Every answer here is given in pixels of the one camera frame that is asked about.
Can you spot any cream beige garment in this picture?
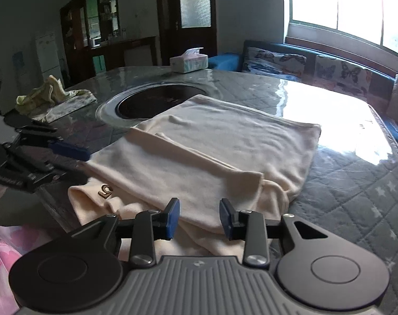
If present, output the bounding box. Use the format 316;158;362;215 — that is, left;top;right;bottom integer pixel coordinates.
68;95;321;257

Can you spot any yellow green cloth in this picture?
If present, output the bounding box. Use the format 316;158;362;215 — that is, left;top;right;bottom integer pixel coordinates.
15;75;96;124

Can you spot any pink floral fabric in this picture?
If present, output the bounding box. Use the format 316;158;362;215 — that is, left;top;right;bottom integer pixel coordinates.
0;226;52;315

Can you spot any white refrigerator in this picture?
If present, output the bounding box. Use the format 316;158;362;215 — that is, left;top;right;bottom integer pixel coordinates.
35;33;62;80

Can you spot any round black induction cooktop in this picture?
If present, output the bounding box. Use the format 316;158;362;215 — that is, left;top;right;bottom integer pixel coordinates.
96;81;222;129

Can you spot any dark wooden cabinet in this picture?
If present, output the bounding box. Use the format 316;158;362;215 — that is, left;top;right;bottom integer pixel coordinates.
60;0;159;85

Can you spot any left butterfly pillow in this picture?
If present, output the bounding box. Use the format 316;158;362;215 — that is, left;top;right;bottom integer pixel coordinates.
242;47;306;82

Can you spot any butterfly pillow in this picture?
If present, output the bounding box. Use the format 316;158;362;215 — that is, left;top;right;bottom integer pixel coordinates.
242;47;306;82
314;55;372;100

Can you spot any white tissue box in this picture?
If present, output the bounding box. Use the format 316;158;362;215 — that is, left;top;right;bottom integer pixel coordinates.
170;47;208;74

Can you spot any right butterfly pillow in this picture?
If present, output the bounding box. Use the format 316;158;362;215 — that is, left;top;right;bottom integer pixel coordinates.
314;55;372;100

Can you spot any blue sofa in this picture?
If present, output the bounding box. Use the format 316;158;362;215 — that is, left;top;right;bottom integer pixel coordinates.
209;40;398;144

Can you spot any dark wooden door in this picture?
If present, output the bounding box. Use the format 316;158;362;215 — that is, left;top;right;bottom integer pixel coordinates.
156;0;218;65

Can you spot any window with green frame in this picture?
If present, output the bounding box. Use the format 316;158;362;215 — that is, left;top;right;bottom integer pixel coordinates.
290;0;398;54

